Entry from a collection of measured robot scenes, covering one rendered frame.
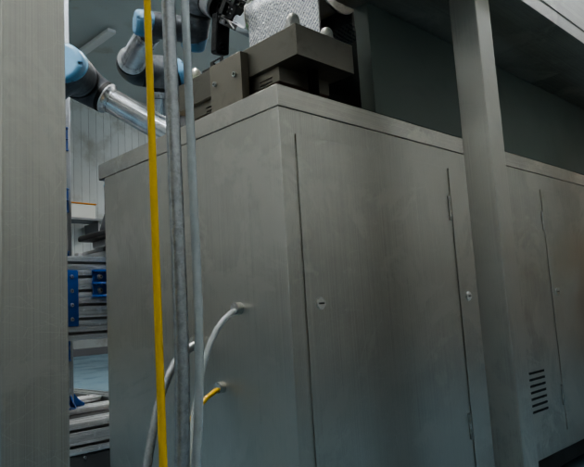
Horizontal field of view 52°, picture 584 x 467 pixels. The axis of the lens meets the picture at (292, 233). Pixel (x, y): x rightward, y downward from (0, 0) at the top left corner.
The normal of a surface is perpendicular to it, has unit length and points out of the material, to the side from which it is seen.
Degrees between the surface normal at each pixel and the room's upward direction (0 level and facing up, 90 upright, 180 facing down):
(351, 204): 90
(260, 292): 90
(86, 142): 90
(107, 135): 90
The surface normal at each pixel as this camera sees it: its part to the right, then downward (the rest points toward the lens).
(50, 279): 0.69, -0.14
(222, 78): -0.72, -0.04
